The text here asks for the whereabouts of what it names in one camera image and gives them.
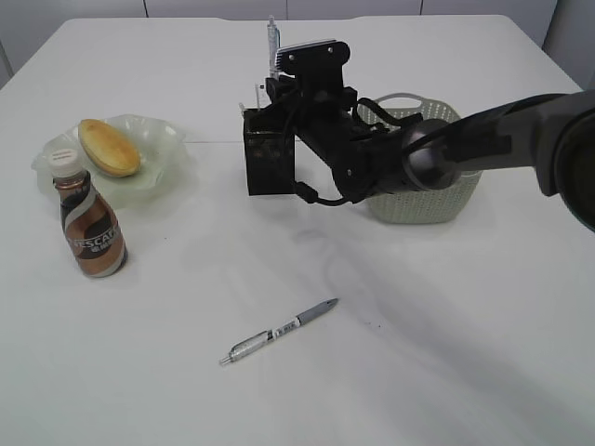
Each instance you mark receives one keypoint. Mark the blue grip ballpoint pen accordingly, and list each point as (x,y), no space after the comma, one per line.
(273,44)

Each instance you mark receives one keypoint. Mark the transparent plastic ruler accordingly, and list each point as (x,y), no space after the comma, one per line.
(262,99)

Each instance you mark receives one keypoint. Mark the yellow bread loaf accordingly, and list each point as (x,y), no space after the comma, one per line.
(110,150)

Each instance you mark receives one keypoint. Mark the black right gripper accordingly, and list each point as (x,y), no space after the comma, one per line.
(309,108)

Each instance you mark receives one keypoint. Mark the grey grip ballpoint pen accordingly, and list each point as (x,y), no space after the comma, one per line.
(260,340)

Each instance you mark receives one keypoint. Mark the translucent green wavy plate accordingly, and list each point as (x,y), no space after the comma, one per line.
(164,162)

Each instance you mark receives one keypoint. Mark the brown Nescafe coffee bottle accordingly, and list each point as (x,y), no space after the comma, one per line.
(88,223)

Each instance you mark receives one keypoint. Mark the black mesh pen holder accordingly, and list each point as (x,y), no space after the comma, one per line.
(269,154)

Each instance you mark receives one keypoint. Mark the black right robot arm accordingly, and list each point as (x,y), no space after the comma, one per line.
(551,133)

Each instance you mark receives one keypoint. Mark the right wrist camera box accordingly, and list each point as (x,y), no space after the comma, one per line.
(316,66)

